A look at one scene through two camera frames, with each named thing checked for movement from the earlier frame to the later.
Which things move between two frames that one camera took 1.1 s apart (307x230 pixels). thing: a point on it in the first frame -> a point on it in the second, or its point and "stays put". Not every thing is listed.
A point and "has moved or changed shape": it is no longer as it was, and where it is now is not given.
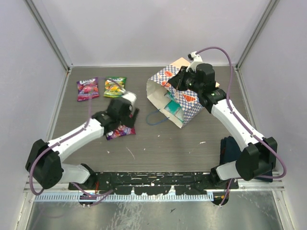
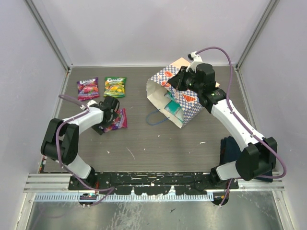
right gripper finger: [174, 81] stays put
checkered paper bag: [158, 85] stays put
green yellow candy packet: [113, 86] stays put
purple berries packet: [120, 131] has moved or changed shape
